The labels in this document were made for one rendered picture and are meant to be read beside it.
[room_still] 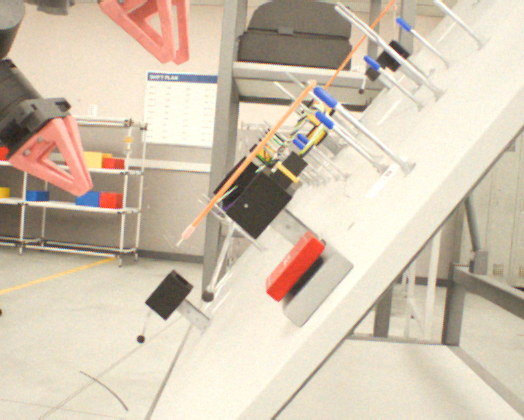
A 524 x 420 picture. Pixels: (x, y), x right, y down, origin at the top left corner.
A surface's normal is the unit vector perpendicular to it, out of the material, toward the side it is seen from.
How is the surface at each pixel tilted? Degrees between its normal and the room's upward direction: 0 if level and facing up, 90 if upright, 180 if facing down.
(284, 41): 90
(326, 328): 90
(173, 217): 90
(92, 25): 90
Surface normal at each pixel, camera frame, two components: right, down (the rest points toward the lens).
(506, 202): -0.13, 0.04
